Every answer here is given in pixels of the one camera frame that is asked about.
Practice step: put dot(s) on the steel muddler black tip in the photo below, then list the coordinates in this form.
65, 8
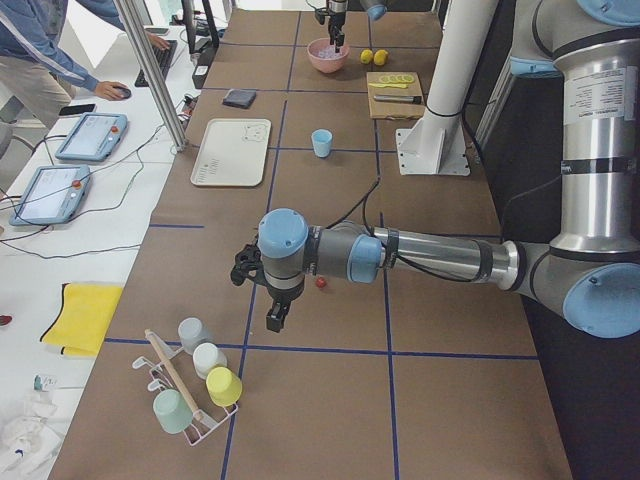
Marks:
401, 99

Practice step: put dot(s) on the white cup on rack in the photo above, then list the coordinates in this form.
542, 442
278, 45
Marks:
207, 356

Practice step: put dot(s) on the light blue plastic cup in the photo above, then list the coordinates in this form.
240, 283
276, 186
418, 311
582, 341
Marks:
322, 142

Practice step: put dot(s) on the white wire cup rack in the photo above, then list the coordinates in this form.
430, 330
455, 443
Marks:
214, 416

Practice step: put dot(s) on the upper yellow lemon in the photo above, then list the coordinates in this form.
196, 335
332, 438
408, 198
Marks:
380, 57

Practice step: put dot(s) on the lower yellow lemon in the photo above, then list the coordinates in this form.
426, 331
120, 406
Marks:
366, 56

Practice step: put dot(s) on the person's hand on mouse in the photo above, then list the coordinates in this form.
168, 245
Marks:
105, 90

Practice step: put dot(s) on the yellow cloth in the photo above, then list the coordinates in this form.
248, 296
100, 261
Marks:
84, 318

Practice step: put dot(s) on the black computer mouse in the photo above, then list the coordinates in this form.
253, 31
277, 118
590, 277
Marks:
124, 92

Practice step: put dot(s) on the pink bowl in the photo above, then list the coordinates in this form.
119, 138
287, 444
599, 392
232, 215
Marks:
326, 66

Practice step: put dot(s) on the upper teach pendant tablet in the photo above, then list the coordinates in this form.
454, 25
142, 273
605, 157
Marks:
93, 138

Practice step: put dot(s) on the grey folded cloth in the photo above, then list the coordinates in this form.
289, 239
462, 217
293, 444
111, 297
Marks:
239, 98

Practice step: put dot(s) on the black keyboard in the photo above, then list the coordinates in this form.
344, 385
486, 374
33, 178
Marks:
164, 59

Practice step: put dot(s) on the aluminium frame post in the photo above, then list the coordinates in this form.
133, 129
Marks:
134, 28

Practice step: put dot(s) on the pile of clear ice cubes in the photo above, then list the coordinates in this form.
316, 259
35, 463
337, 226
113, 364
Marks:
328, 52

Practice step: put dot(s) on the mint green cup on rack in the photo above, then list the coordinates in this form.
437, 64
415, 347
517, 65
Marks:
172, 411

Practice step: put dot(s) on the cream bear tray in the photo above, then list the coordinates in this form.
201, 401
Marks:
232, 153

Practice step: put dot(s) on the monitor stand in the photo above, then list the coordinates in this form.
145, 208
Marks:
199, 39

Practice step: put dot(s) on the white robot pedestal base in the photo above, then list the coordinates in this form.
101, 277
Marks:
435, 144

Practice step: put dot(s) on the teach pendant tablet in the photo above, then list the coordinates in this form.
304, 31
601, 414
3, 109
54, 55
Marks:
53, 196
93, 138

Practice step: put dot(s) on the wooden cutting board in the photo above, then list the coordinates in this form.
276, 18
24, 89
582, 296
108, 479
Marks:
380, 110

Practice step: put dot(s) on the yellow lemon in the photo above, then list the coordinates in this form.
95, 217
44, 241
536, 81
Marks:
380, 57
366, 56

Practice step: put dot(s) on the grey cup on rack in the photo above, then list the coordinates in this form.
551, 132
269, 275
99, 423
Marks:
192, 332

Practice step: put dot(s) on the lower teach pendant tablet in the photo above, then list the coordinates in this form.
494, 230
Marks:
53, 196

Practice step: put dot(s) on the black smartphone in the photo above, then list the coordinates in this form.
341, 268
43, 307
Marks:
77, 109

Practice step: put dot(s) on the yellow cup on rack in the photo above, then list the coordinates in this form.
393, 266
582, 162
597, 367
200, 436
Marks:
224, 386

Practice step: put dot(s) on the wooden rack rod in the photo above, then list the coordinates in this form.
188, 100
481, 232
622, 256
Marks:
165, 355

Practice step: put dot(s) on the yellow plastic knife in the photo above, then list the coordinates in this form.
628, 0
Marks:
400, 86

